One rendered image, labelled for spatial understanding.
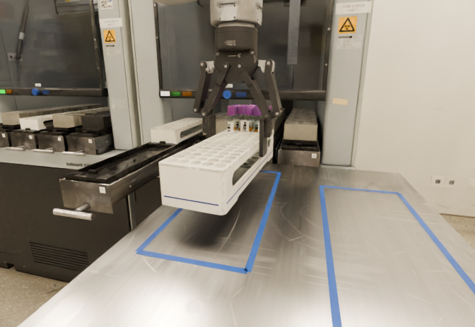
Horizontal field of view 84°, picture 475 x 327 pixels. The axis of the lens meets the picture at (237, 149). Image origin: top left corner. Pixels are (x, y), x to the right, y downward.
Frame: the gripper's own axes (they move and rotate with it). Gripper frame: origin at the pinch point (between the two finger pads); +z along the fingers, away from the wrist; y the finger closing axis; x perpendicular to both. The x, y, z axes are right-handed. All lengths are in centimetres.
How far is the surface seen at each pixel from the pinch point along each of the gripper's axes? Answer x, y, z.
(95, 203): -6.3, -31.7, 15.6
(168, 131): 28.6, -35.0, 5.3
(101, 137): 34, -71, 11
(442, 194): 166, 96, 67
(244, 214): -10.7, 5.4, 9.1
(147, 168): 8.6, -28.6, 11.6
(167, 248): -22.5, -1.0, 9.1
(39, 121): 32, -104, 6
